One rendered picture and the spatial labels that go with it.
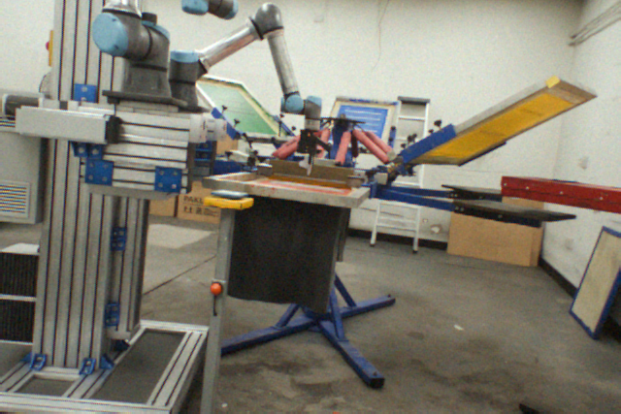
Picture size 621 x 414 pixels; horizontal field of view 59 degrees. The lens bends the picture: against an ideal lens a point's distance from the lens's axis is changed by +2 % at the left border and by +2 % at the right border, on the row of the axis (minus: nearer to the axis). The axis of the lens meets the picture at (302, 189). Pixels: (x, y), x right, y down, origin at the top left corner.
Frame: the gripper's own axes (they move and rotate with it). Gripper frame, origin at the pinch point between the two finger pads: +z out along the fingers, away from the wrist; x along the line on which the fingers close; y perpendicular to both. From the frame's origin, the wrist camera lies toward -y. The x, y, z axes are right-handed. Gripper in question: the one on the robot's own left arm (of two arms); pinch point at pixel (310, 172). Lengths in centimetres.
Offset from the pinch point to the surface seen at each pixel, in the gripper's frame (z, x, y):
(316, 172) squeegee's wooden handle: -0.7, 1.5, -3.1
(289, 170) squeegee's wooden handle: 0.1, 1.5, 9.9
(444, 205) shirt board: 11, -45, -65
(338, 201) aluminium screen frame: 5, 60, -22
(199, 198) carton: 75, -365, 202
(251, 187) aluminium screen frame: 4, 60, 10
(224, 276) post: 33, 79, 10
